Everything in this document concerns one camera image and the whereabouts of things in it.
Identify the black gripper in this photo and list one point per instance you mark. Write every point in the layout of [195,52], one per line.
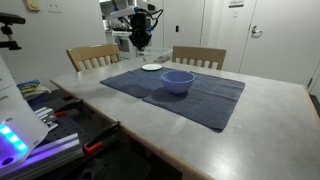
[139,25]

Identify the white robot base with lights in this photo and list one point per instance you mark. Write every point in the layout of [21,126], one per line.
[16,110]

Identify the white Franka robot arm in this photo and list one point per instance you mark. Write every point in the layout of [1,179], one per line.
[150,5]

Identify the blue plastic bowl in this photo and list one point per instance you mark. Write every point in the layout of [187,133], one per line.
[177,85]

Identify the white round plate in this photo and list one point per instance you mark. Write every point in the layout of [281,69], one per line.
[152,67]

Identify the dark blue cloth mat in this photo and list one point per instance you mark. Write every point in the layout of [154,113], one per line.
[206,103]
[126,83]

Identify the white closet door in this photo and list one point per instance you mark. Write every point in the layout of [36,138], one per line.
[190,33]

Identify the light wooden slatted chair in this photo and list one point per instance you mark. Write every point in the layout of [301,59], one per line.
[90,51]
[200,53]

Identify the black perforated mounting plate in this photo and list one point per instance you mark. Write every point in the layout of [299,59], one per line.
[73,128]

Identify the beige folded towel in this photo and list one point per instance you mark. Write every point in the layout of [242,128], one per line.
[36,92]

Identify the blue folded towel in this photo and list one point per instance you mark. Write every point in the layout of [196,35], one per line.
[28,83]

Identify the silver metal blocks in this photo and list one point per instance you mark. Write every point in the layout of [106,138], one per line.
[45,115]

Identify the small white wall switch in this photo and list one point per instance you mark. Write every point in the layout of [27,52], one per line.
[235,14]

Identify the white wall sign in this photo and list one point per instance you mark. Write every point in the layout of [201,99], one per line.
[236,3]

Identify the beige wall thermostat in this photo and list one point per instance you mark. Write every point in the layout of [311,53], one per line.
[32,5]

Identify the black camera on stand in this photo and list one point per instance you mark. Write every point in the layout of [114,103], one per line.
[10,18]

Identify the aluminium extrusion rail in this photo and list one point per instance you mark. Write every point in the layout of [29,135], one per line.
[53,150]

